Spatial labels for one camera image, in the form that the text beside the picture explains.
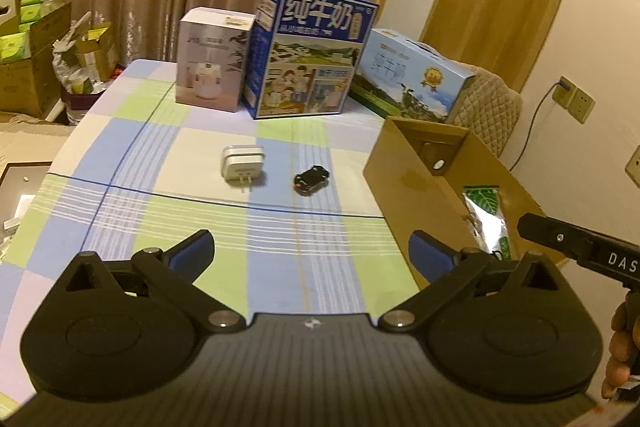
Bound dark picture frame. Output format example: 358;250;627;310
0;161;54;235

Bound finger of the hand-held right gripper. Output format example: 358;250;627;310
517;213;583;260

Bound quilted beige chair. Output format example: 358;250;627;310
451;67;524;158

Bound brown cardboard box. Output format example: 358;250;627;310
362;116;568;293

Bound light blue milk carton box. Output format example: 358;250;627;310
348;28;477;124

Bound white power adapter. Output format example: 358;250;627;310
222;145;265;194

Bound white plastic bag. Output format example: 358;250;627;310
51;13;97;94

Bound large cardboard storage box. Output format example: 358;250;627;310
0;2;73;118

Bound silver green foil pouch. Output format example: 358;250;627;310
462;185;517;261

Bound person's right hand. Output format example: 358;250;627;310
600;297;640;404

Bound stack of green packets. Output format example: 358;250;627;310
0;0;66;60

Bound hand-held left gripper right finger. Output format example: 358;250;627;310
377;229;567;334

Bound checked tablecloth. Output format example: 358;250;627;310
0;59;418;410

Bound small open cardboard box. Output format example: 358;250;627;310
75;21;120;82

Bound dark blue milk carton box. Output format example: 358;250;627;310
243;0;380;120

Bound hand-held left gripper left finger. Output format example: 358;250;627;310
62;229;248;334

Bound wall socket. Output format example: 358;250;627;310
551;76;596;124

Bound white humidifier box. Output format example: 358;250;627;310
175;7;256;113

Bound dark wall cable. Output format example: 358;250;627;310
509;82;565;170

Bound wall switch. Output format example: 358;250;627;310
625;145;640;188

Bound black toy car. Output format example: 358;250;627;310
293;165;332;196

